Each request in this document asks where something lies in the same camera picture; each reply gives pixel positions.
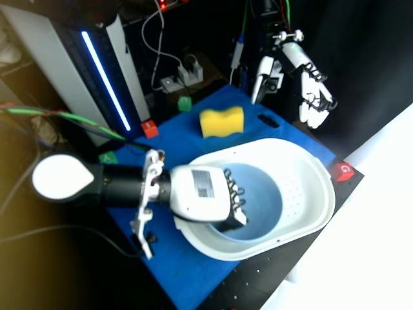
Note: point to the plain green cube block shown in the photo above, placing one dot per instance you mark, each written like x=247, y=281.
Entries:
x=185, y=104

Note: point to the yellow sponge green scouring side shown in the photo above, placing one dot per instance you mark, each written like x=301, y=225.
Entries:
x=221, y=122

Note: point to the white tower blue light strip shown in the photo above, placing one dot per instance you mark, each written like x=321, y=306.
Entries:
x=58, y=71

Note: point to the white power strip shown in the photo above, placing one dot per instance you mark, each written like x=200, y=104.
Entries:
x=171, y=84

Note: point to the green letter A block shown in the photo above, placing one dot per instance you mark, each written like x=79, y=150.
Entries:
x=108, y=158

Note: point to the white plastic drain basin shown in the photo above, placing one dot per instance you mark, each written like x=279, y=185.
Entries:
x=306, y=193

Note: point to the blue table mat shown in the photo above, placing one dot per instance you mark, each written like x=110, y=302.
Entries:
x=180, y=277

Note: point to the white adapter with blue plug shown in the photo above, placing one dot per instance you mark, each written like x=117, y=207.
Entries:
x=238, y=53

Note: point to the red letter G block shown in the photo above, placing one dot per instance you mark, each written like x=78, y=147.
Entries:
x=344, y=171

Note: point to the black device red lights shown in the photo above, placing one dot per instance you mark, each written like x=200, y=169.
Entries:
x=163, y=4

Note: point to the red cube block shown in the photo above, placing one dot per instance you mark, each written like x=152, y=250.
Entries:
x=150, y=130

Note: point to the light blue bowl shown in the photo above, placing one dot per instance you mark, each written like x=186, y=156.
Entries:
x=261, y=206

